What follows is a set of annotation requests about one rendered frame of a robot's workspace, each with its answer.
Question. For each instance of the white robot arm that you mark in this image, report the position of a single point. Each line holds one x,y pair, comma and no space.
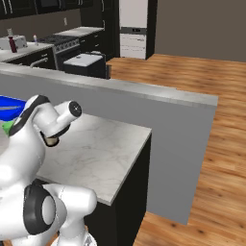
19,166

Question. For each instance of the black island cabinet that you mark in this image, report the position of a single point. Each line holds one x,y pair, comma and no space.
131,192

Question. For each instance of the brown cup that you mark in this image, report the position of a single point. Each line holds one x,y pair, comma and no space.
51,141

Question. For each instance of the white built-in oven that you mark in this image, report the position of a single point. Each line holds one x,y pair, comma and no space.
133,29

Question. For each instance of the black stove with oven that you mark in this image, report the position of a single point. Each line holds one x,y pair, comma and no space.
62,48

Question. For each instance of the black tall cabinet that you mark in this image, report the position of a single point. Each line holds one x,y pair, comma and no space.
109,25

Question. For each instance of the black base cabinets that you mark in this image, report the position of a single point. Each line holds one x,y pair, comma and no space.
35,59

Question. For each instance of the blue bowl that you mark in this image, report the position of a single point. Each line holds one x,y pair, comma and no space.
9,104

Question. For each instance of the green item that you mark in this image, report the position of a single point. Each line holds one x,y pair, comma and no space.
7,127

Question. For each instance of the small white bottle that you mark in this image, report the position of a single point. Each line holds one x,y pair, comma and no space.
36,40

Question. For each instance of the dark red bottle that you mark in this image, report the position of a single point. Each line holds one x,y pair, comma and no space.
12,44

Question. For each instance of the white wall outlet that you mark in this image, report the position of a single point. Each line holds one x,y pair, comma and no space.
9,32
65,21

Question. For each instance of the black wall cabinets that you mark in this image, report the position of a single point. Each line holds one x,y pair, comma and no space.
32,6

